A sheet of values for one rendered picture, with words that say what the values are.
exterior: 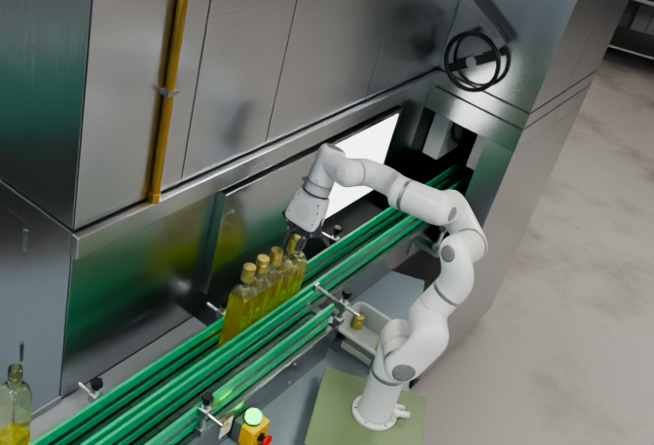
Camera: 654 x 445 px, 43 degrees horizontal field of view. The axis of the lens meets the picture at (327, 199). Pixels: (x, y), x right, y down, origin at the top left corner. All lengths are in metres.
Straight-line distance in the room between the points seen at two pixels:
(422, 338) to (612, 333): 2.62
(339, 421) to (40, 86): 1.17
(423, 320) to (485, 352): 2.02
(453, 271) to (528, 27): 1.10
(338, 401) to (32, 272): 0.90
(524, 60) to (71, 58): 1.67
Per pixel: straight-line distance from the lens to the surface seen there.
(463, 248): 1.99
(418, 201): 2.04
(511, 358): 4.08
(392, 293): 2.91
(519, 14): 2.85
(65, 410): 2.16
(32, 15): 1.71
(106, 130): 1.73
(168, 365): 2.22
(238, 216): 2.25
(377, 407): 2.27
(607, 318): 4.65
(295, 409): 2.42
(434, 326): 2.03
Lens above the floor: 2.51
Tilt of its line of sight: 32 degrees down
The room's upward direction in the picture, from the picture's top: 16 degrees clockwise
